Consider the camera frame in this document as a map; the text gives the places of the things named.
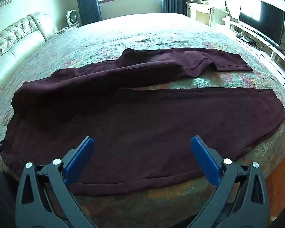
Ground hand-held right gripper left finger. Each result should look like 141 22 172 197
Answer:
15 136 98 228

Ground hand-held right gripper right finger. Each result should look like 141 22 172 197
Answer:
188 135 270 228

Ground maroon pants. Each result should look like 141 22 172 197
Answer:
1 47 285 196

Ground cream tufted headboard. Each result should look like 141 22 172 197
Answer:
0 12 58 102

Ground white television stand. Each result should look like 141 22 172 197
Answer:
222 17 285 88

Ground floral blanket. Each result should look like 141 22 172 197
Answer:
0 13 285 228

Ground white fan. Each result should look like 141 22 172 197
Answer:
66 9 81 28

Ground cream dresser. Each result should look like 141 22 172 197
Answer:
186 0 230 28

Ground black television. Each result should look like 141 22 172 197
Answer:
239 0 285 48

